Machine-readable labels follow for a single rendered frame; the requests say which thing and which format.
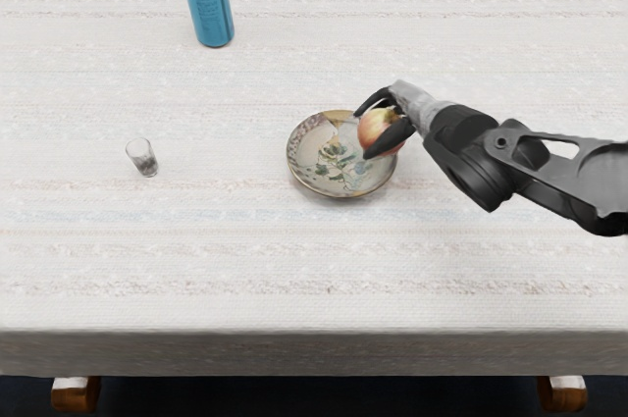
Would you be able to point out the small clear shot glass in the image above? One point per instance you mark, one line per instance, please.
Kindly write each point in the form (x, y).
(142, 158)

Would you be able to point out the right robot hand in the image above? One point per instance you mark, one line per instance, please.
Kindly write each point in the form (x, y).
(411, 99)

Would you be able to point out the red yellow apple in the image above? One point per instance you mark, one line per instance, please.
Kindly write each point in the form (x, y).
(375, 126)

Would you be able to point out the patterned ceramic plate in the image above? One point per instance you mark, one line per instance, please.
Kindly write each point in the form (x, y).
(328, 162)

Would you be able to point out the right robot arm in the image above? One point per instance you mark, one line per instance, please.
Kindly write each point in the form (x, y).
(515, 162)

